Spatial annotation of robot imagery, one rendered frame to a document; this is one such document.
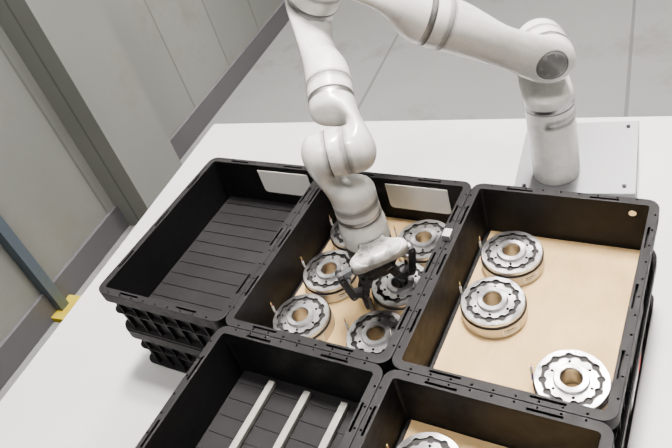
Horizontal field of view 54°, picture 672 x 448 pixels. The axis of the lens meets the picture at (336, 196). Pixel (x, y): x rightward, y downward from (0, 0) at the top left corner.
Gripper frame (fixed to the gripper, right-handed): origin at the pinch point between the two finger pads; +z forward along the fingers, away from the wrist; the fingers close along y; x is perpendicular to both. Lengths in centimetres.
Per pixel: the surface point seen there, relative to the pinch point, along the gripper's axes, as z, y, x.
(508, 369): 2.1, -10.9, 21.5
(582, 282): 2.2, -29.3, 12.9
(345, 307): 2.1, 7.1, -3.2
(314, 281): -1.1, 10.2, -9.0
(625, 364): -7.9, -21.3, 34.3
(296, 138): 15, -1, -81
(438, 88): 85, -82, -185
